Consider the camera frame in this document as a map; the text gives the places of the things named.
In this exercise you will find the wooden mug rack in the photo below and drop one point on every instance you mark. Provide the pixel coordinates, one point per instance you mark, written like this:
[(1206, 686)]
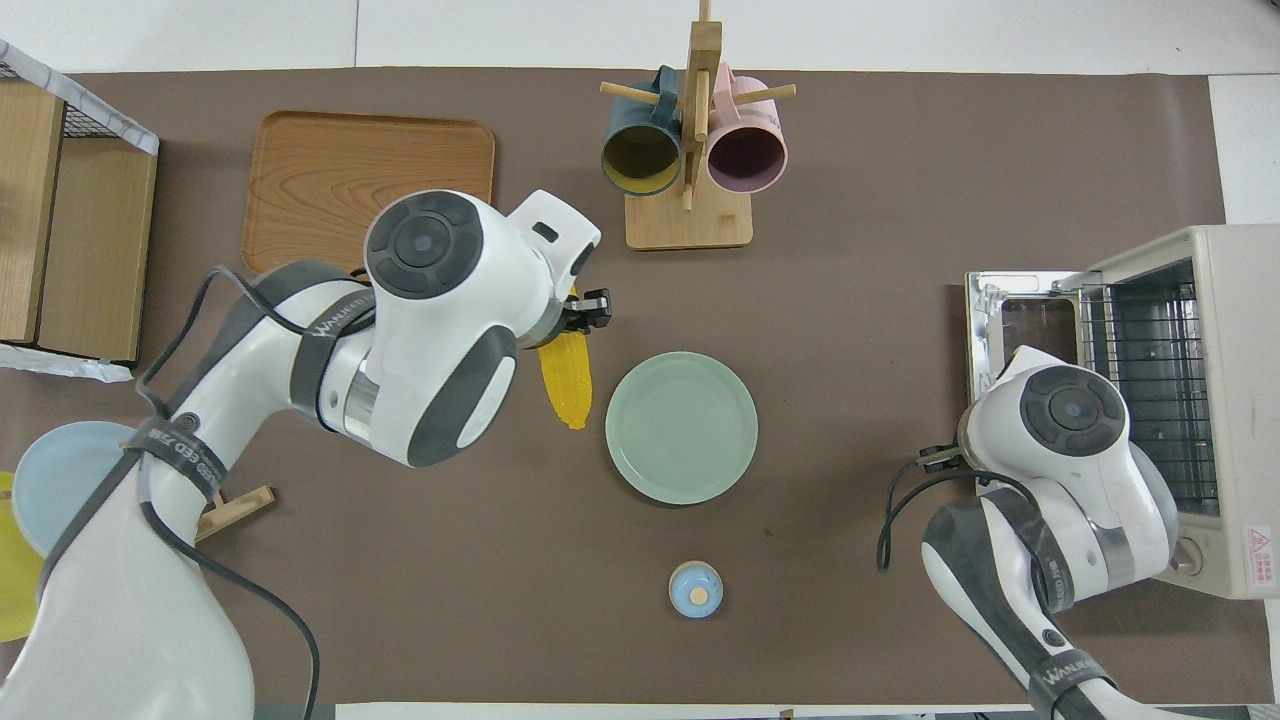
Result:
[(690, 220)]

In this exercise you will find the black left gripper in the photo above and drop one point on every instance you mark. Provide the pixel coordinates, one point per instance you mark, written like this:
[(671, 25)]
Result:
[(592, 308)]

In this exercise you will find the pale green plate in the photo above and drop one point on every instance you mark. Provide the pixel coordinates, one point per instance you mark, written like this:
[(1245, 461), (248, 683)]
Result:
[(680, 428)]

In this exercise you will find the beige toaster oven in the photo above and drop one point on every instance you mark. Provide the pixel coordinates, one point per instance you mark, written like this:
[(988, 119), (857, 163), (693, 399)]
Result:
[(1240, 400)]

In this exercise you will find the pink mug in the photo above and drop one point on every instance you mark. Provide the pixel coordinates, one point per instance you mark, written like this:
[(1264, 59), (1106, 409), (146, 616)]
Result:
[(745, 155)]

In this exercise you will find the dark teal mug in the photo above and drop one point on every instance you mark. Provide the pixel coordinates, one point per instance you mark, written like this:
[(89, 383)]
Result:
[(640, 158)]

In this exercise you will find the brown wooden tray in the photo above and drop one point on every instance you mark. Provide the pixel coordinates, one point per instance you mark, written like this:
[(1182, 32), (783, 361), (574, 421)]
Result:
[(340, 160)]

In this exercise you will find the brown table mat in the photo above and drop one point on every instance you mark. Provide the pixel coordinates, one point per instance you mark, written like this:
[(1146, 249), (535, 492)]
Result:
[(900, 150)]

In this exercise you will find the light blue plate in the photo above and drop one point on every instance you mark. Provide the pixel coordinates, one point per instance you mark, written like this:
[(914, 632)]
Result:
[(60, 470)]

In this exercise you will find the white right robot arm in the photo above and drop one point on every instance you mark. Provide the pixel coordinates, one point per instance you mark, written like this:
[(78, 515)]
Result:
[(1070, 440)]

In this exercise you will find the yellow plate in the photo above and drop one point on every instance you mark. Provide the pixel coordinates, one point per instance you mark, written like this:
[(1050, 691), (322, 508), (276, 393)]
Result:
[(15, 590)]

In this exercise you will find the yellow corn cob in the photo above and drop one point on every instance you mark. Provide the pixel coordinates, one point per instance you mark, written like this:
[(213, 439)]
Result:
[(567, 385)]

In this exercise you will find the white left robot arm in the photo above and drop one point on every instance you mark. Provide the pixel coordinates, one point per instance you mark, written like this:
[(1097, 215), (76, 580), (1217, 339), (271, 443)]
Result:
[(440, 300)]

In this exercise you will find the blue call bell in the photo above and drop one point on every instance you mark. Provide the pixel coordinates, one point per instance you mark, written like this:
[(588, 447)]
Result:
[(695, 590)]

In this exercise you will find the wooden plate rack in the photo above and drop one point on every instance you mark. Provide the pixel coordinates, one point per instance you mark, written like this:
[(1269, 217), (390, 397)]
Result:
[(245, 502)]

